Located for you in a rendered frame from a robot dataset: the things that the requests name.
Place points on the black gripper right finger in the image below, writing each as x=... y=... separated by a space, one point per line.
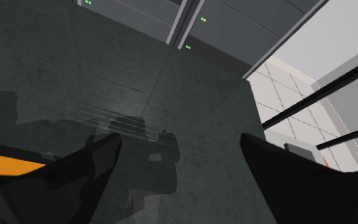
x=298 y=190

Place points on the orange flat deck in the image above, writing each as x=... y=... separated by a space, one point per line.
x=14 y=167

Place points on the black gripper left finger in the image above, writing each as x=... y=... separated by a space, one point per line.
x=66 y=191

